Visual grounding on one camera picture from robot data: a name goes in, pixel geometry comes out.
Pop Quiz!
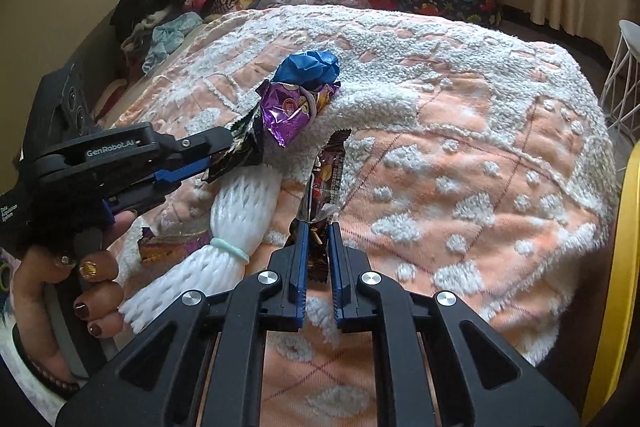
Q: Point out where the gold and purple wrapper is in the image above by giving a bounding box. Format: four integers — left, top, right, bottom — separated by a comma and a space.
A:
137, 227, 213, 265

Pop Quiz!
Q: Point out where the large white foam net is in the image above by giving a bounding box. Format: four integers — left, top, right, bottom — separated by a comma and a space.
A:
120, 164, 281, 333

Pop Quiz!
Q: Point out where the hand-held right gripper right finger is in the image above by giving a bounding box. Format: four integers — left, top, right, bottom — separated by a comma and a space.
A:
327, 222, 581, 427

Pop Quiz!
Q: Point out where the peach and white fleece blanket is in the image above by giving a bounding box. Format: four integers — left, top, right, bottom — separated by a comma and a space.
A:
95, 4, 621, 427

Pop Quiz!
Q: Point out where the person's left hand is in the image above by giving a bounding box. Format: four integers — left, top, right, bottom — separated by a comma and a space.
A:
10, 212, 138, 395

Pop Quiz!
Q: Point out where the light blue cloth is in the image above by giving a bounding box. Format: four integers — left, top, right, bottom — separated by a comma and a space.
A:
142, 14, 203, 75

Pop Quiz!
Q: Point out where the dark brown snack wrapper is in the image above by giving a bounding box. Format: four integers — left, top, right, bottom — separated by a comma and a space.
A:
285, 129, 353, 285

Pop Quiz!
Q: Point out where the blue crumpled wrapper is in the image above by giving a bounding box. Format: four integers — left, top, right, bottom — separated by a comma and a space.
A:
272, 49, 341, 88

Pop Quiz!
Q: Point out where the black snack wrapper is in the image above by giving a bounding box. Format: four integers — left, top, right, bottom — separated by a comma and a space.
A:
202, 107, 266, 182

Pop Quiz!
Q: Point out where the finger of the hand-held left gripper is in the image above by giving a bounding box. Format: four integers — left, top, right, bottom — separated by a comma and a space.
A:
165, 127, 238, 160
112, 157, 211, 214

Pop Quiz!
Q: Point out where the purple snack wrapper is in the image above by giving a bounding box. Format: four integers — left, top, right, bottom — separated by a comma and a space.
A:
257, 79, 343, 148

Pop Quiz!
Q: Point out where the pale green hair tie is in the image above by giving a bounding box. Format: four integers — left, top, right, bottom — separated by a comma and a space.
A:
210, 237, 251, 264

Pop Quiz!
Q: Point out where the dark beaded bracelet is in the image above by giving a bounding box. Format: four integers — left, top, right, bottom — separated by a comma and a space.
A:
15, 337, 83, 400

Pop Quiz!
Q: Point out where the white round stool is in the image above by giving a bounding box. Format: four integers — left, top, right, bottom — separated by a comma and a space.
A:
600, 19, 640, 138

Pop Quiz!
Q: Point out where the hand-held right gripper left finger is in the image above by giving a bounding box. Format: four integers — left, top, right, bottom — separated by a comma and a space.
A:
55, 219, 308, 427

